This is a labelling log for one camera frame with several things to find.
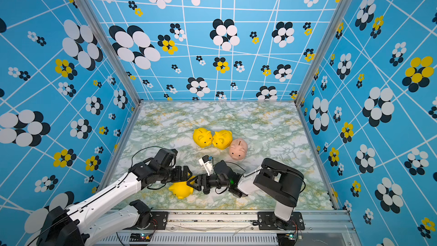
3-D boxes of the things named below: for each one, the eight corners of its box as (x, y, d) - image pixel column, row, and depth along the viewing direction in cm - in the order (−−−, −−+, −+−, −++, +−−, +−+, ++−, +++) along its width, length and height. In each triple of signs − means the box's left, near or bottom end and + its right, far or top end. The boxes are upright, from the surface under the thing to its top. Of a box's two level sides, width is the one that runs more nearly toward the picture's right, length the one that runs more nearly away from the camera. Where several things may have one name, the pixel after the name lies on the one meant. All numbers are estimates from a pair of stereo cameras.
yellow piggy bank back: (212, 150, 97) (211, 142, 90) (213, 139, 102) (212, 129, 95) (232, 150, 97) (232, 142, 90) (231, 139, 102) (232, 129, 95)
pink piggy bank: (225, 155, 95) (225, 146, 88) (236, 144, 100) (237, 135, 93) (237, 165, 92) (238, 157, 84) (248, 153, 96) (250, 144, 89)
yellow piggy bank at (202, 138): (195, 150, 98) (192, 140, 90) (196, 137, 104) (194, 127, 96) (211, 150, 98) (210, 140, 90) (212, 137, 104) (211, 127, 96)
